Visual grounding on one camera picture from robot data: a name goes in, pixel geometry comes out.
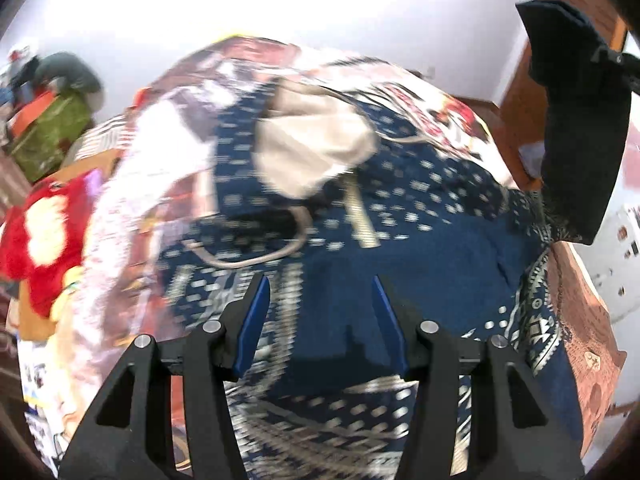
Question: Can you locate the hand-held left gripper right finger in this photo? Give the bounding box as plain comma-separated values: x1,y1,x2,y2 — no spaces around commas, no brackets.
372,275,586,480

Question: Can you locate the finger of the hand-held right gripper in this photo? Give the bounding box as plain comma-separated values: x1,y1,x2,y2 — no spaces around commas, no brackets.
592,42,640,97

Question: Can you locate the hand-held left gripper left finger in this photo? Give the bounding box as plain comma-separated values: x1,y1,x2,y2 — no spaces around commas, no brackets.
57,274,272,480

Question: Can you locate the navy patterned garment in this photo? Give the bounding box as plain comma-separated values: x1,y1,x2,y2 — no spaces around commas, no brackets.
155,0,632,480

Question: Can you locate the printed blanket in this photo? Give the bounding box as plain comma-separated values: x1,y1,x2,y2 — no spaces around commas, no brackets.
20,35,516,480

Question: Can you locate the beige cloth bag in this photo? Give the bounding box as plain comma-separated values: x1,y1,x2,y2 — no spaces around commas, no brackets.
182,80,379,268

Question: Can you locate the yellow soft toy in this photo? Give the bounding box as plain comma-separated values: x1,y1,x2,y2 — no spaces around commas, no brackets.
47,265,87,322

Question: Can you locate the brown patterned bed sheet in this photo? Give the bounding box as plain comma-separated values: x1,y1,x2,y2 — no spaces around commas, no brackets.
547,242,628,456

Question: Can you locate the white panel with stickers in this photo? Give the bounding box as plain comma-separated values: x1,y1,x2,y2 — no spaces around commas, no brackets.
575,160,640,326

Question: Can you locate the red plush toy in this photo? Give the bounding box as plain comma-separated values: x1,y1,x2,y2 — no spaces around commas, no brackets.
0,170,107,318

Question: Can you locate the black white striped cloth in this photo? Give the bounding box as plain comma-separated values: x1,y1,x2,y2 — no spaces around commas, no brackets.
75,114,132,161

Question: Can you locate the green box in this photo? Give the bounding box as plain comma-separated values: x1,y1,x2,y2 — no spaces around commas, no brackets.
10,92,96,183

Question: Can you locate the orange cloth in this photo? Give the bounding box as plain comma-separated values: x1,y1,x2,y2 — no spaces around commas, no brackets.
11,91,57,136

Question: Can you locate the dark grey-green bag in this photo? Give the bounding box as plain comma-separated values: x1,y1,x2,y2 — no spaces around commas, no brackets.
15,51,104,97

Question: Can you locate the pile of assorted clutter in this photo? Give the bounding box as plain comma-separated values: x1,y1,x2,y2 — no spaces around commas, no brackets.
0,42,43,93

